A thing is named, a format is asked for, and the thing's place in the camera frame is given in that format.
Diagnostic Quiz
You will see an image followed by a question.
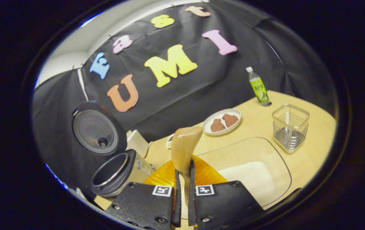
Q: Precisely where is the white rice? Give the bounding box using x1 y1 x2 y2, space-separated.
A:
218 161 276 206

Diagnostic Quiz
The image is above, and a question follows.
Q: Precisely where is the green label drink bottle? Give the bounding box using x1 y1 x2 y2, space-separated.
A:
246 66 272 107

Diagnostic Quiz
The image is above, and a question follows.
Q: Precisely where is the black backdrop cloth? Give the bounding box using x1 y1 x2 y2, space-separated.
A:
32 0 336 192

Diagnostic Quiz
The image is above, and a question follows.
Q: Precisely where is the white round plate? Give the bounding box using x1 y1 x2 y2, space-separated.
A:
202 108 242 136

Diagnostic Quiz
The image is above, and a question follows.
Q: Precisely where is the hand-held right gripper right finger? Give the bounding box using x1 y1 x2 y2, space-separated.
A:
188 156 264 230

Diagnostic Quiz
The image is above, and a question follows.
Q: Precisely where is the brown meat piece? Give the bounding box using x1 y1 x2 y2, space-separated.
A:
210 119 226 132
222 114 239 128

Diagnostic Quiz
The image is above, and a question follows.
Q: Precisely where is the dark grey rice cooker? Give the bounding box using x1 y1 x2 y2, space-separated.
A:
72 101 155 197

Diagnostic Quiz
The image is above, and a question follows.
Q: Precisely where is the wooden spoon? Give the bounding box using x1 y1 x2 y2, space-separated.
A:
171 126 204 206

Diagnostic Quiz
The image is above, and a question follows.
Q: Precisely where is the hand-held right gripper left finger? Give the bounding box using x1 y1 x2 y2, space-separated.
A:
105 160 182 230

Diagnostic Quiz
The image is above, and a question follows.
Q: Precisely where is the clear plastic rice box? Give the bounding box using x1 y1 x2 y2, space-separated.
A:
197 137 292 210

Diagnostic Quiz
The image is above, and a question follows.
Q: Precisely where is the white toaster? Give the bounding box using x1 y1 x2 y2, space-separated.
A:
127 129 149 158

